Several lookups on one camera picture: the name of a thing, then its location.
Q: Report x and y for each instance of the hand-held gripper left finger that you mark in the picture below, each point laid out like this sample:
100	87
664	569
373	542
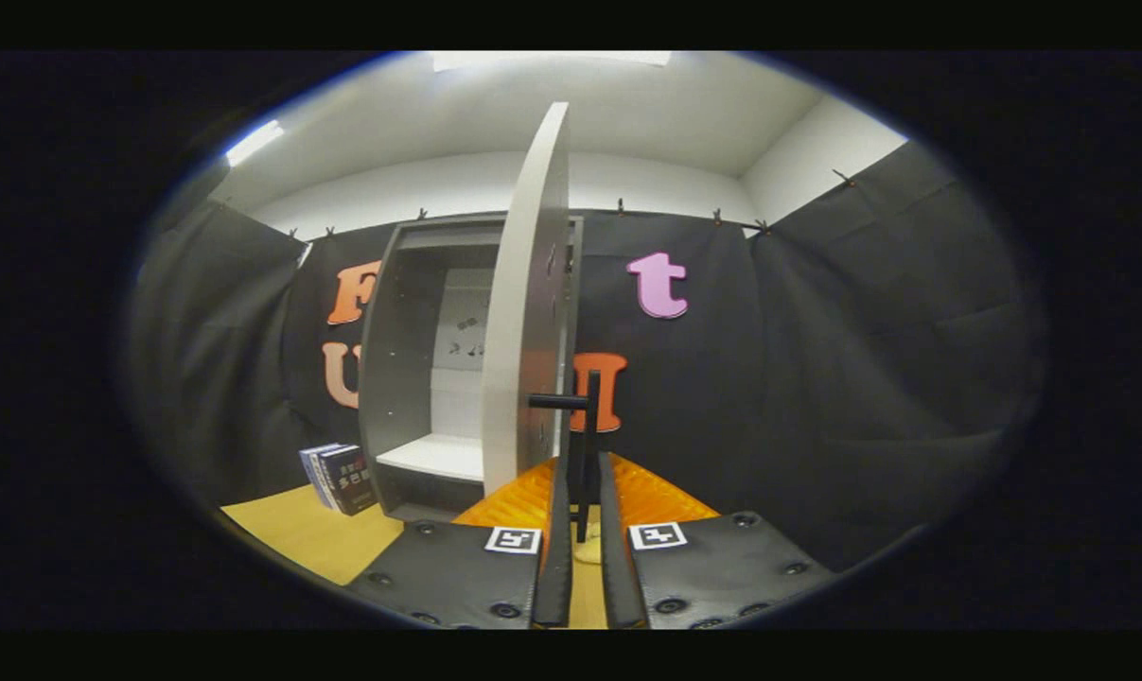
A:
553	567

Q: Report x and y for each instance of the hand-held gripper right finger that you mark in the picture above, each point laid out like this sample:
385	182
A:
618	567

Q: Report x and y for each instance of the white cabinet door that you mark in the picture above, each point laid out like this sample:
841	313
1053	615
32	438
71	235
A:
523	331

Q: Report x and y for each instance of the black book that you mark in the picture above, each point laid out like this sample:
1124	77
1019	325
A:
353	480

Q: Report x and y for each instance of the grey cabinet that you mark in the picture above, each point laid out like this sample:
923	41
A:
400	378

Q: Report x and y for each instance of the black backdrop cloth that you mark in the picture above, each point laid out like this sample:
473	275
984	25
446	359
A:
864	378

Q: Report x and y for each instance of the long ceiling light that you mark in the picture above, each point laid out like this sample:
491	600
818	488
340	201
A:
254	143

